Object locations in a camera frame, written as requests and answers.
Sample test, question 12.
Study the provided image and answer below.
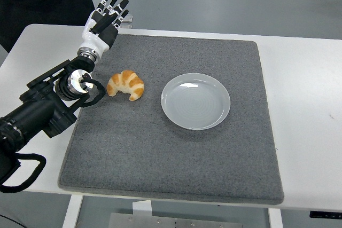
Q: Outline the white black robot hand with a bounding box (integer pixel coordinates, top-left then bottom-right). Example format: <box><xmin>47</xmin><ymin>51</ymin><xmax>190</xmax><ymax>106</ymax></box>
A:
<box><xmin>77</xmin><ymin>0</ymin><xmax>130</xmax><ymax>56</ymax></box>

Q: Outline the golden croissant bread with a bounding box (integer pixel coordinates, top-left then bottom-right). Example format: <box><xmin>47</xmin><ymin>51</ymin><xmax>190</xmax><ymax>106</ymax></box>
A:
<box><xmin>106</xmin><ymin>70</ymin><xmax>145</xmax><ymax>102</ymax></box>

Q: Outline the small silver floor plate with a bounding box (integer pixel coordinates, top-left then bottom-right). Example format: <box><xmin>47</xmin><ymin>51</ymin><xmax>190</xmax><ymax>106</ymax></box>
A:
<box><xmin>120</xmin><ymin>13</ymin><xmax>134</xmax><ymax>29</ymax></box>

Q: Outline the round white plate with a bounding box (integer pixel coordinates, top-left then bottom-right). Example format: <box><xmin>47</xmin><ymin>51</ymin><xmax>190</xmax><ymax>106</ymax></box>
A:
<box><xmin>160</xmin><ymin>73</ymin><xmax>231</xmax><ymax>131</ymax></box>

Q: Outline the grey metal plate with screws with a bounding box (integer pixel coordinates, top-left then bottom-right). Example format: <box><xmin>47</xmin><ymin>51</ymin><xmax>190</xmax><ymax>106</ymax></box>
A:
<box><xmin>108</xmin><ymin>213</ymin><xmax>243</xmax><ymax>228</ymax></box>

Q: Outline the grey felt mat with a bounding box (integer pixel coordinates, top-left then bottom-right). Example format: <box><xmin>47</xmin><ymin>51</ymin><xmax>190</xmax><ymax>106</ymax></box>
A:
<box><xmin>57</xmin><ymin>33</ymin><xmax>285</xmax><ymax>205</ymax></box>

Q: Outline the white table leg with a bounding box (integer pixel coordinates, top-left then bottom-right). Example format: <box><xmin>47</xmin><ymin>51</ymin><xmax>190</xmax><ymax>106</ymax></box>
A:
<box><xmin>268</xmin><ymin>208</ymin><xmax>283</xmax><ymax>228</ymax></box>
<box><xmin>61</xmin><ymin>194</ymin><xmax>84</xmax><ymax>228</ymax></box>

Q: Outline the white table column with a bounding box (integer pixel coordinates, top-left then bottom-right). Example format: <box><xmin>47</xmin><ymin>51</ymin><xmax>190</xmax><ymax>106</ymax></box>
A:
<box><xmin>132</xmin><ymin>200</ymin><xmax>153</xmax><ymax>217</ymax></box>

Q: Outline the black table control panel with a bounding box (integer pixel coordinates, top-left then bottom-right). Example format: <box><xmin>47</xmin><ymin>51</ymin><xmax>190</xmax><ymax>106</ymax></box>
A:
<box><xmin>309</xmin><ymin>210</ymin><xmax>342</xmax><ymax>219</ymax></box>

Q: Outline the black floor cable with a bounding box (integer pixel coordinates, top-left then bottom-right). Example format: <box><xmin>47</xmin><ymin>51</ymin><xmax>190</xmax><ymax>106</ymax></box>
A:
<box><xmin>0</xmin><ymin>214</ymin><xmax>21</xmax><ymax>228</ymax></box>

